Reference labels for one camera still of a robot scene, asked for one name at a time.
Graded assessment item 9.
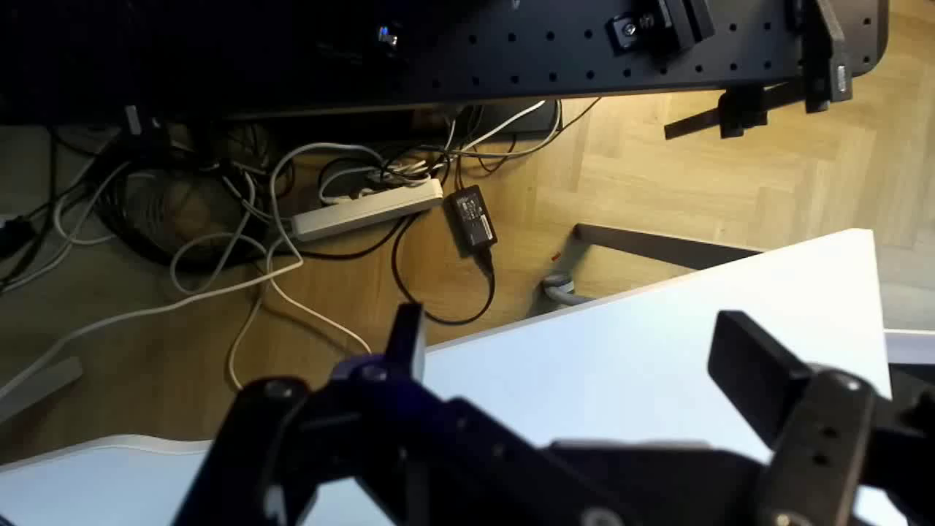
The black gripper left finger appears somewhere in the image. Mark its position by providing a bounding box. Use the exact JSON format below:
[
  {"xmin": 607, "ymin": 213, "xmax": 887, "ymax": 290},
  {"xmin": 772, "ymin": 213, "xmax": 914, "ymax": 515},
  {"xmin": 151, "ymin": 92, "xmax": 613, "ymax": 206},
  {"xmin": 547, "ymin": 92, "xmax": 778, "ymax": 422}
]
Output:
[{"xmin": 173, "ymin": 301, "xmax": 451, "ymax": 526}]

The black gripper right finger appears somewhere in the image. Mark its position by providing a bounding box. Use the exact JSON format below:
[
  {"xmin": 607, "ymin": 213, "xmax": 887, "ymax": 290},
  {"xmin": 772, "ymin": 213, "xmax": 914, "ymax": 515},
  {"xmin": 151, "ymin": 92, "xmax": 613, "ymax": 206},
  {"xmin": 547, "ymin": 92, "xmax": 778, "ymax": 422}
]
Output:
[{"xmin": 708, "ymin": 306, "xmax": 935, "ymax": 526}]

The white power strip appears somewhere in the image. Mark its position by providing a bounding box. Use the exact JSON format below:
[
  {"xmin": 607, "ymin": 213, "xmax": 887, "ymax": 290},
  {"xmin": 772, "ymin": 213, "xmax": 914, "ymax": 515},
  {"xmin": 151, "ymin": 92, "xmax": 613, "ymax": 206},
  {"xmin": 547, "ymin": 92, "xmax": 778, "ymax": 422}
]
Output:
[{"xmin": 290, "ymin": 176, "xmax": 446, "ymax": 247}]

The black power adapter brick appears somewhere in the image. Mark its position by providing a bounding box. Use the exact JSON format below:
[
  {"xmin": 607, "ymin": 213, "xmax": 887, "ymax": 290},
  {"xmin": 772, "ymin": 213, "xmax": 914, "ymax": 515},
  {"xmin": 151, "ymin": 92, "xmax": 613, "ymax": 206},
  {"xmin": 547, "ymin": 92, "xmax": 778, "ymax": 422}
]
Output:
[{"xmin": 440, "ymin": 184, "xmax": 500, "ymax": 261}]

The black clamp block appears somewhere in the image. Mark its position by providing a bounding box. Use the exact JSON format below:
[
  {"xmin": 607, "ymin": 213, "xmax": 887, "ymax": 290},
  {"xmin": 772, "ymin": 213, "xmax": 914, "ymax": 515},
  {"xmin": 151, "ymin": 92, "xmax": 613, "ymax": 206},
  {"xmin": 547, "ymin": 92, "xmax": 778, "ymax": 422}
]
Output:
[{"xmin": 606, "ymin": 0, "xmax": 719, "ymax": 60}]

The black perforated breadboard table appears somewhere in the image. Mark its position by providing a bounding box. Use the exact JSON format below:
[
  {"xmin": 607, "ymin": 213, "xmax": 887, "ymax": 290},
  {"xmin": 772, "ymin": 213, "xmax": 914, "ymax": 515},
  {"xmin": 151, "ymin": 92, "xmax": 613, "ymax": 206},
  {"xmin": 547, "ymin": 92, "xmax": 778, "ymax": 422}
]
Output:
[{"xmin": 0, "ymin": 0, "xmax": 892, "ymax": 127}]

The long white cable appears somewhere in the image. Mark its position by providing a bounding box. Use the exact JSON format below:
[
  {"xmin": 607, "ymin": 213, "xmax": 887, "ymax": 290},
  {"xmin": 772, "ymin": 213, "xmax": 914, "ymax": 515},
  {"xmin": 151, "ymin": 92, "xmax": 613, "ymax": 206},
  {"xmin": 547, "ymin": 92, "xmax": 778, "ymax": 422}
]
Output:
[{"xmin": 0, "ymin": 255, "xmax": 306, "ymax": 404}]

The grey table leg frame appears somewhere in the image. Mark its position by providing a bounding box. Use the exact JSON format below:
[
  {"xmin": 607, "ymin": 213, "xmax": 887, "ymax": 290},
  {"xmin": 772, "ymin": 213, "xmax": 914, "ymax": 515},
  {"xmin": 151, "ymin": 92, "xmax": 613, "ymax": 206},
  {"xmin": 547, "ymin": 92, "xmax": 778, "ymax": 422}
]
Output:
[{"xmin": 537, "ymin": 222, "xmax": 762, "ymax": 315}]

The black adapter cable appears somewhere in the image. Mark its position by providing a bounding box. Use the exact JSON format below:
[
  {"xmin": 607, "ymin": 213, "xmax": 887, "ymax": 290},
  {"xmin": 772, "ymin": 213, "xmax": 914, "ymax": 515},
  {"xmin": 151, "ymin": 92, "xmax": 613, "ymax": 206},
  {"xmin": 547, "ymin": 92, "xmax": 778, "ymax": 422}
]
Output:
[{"xmin": 389, "ymin": 213, "xmax": 500, "ymax": 330}]

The looped white cable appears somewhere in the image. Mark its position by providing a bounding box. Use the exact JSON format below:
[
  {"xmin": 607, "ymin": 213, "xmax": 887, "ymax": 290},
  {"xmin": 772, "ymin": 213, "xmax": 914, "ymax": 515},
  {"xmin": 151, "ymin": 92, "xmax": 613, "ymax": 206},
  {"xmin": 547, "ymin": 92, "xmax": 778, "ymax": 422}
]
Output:
[{"xmin": 226, "ymin": 140, "xmax": 392, "ymax": 391}]

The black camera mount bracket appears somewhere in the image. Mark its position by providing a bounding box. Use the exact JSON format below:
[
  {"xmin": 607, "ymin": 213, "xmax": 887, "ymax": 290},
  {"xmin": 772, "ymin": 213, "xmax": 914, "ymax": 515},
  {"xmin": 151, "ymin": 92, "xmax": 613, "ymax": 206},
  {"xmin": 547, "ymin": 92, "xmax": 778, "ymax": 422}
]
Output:
[{"xmin": 664, "ymin": 0, "xmax": 863, "ymax": 144}]

